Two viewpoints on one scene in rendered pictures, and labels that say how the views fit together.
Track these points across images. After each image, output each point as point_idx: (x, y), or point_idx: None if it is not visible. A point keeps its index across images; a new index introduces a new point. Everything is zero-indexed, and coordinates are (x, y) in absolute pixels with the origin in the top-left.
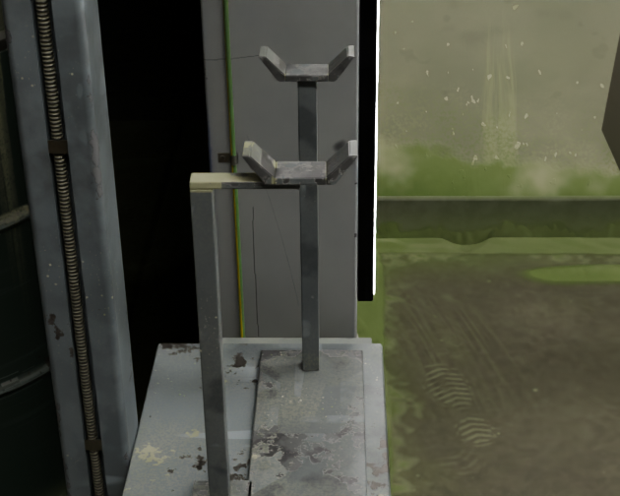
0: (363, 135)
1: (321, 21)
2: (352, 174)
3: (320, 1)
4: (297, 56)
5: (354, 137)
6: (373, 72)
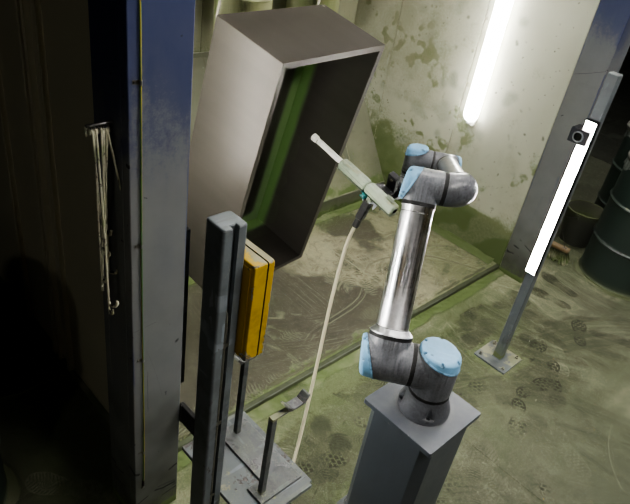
0: (182, 333)
1: (172, 305)
2: (180, 347)
3: (172, 299)
4: (164, 319)
5: (181, 335)
6: (186, 313)
